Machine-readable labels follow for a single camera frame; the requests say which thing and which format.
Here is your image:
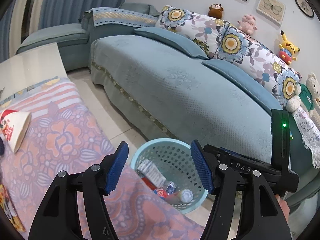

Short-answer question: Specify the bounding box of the colourful card box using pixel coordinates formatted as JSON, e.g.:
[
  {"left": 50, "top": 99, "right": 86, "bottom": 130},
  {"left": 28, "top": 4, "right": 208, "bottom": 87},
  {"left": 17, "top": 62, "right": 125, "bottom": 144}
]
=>
[{"left": 153, "top": 181, "right": 177, "bottom": 199}]

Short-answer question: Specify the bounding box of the white milk carton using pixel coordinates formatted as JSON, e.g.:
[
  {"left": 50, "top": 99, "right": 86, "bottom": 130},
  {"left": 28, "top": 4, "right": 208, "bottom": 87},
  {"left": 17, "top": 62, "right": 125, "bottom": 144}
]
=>
[{"left": 137, "top": 159, "right": 167, "bottom": 188}]

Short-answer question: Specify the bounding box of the light blue trash basket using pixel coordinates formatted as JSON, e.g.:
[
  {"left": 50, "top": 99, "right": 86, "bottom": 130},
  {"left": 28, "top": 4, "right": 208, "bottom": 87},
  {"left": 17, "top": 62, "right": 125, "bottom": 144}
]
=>
[{"left": 130, "top": 138, "right": 208, "bottom": 215}]

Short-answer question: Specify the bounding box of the person's right hand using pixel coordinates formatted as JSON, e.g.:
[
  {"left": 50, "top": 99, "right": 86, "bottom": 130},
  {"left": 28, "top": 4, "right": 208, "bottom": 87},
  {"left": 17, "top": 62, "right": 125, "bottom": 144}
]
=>
[{"left": 275, "top": 194, "right": 290, "bottom": 222}]

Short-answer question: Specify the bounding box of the orange snack bag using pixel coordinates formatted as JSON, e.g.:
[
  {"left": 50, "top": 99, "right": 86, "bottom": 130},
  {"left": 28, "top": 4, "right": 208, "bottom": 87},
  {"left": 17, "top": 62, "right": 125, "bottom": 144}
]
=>
[{"left": 0, "top": 184, "right": 26, "bottom": 232}]

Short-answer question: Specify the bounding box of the pink floral table cloth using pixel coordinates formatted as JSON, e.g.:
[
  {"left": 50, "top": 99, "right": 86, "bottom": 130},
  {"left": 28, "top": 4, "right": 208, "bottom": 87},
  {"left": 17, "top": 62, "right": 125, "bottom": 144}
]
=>
[{"left": 1, "top": 78, "right": 203, "bottom": 239}]

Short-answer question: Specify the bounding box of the white bear plush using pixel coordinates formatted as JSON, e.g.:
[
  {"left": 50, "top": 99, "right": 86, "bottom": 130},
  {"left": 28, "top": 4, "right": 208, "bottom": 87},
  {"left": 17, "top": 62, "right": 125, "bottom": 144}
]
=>
[{"left": 286, "top": 73, "right": 319, "bottom": 118}]

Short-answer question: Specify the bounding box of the panda paper cup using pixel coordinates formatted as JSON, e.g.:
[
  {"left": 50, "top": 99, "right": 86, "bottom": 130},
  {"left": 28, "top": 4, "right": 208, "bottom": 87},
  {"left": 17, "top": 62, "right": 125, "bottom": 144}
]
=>
[{"left": 1, "top": 109, "right": 31, "bottom": 153}]

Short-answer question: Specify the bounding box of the yellow pikachu plush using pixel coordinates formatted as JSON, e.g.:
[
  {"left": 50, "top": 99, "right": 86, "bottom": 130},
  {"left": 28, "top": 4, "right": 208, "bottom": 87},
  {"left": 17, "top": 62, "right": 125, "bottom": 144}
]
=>
[{"left": 279, "top": 30, "right": 300, "bottom": 66}]

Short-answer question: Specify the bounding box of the blue sofa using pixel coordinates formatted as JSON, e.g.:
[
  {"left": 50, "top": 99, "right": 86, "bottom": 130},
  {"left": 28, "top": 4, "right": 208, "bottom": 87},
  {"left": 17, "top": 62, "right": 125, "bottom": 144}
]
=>
[{"left": 15, "top": 2, "right": 320, "bottom": 205}]

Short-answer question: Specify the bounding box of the floral sofa cushion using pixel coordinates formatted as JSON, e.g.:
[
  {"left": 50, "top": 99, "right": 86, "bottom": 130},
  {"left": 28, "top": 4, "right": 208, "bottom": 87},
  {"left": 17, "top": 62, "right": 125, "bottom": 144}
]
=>
[{"left": 156, "top": 5, "right": 300, "bottom": 111}]

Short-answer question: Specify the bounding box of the white coffee table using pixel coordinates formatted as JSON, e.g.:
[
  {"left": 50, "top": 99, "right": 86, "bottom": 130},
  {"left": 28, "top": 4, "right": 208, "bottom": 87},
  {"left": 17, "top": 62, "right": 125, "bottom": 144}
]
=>
[{"left": 0, "top": 43, "right": 67, "bottom": 100}]

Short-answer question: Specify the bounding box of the pink pig plush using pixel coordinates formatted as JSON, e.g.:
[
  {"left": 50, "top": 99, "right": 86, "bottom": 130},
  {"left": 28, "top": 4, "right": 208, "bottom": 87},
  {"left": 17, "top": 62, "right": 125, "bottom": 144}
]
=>
[{"left": 238, "top": 14, "right": 257, "bottom": 36}]

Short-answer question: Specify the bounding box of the blue sofa pillow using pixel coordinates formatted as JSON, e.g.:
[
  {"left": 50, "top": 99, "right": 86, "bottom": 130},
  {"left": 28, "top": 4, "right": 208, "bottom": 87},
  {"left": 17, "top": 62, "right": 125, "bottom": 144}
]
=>
[{"left": 133, "top": 27, "right": 208, "bottom": 60}]

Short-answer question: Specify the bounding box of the brown monkey plush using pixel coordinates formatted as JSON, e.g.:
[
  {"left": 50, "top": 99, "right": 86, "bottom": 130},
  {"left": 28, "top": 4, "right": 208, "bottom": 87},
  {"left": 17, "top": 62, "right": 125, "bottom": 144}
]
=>
[{"left": 208, "top": 4, "right": 223, "bottom": 19}]

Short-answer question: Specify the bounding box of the blue curtain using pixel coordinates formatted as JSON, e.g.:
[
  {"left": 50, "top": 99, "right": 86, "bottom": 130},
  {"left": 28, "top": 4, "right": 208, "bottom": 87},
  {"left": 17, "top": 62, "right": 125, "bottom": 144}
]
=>
[{"left": 1, "top": 0, "right": 125, "bottom": 71}]

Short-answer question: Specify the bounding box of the round wall clock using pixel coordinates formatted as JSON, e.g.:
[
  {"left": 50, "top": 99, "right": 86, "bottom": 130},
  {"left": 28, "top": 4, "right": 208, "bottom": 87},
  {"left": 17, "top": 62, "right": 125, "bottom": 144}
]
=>
[{"left": 295, "top": 0, "right": 314, "bottom": 18}]

